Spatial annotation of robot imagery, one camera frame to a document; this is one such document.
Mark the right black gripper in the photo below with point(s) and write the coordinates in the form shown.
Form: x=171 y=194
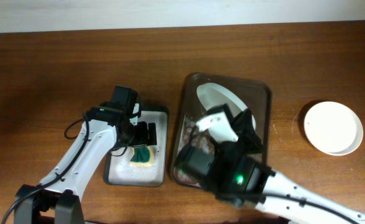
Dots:
x=245 y=132

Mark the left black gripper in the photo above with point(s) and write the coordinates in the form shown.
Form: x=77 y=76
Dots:
x=143 y=138

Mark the green and yellow sponge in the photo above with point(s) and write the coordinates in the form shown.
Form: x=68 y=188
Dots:
x=142 y=156

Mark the pale green plate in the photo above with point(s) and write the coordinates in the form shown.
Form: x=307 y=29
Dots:
x=213 y=94

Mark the cream white plate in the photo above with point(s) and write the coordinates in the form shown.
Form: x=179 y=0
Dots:
x=333 y=128

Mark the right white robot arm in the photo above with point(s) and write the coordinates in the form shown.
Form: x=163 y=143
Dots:
x=276 y=194

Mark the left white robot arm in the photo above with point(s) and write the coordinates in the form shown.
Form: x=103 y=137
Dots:
x=109 y=129

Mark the brown plastic serving tray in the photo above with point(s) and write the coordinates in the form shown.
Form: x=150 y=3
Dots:
x=255 y=94

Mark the small black soapy tray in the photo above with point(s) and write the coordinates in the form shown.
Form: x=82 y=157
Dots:
x=118 y=170

